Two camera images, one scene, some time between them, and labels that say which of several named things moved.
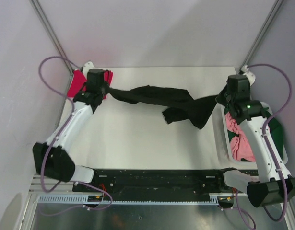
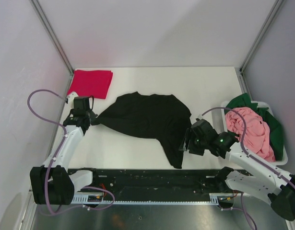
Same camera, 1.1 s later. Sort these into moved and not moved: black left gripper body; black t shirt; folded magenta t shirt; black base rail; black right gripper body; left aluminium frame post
Moved: black t shirt; black left gripper body; black right gripper body
Not moved: folded magenta t shirt; left aluminium frame post; black base rail
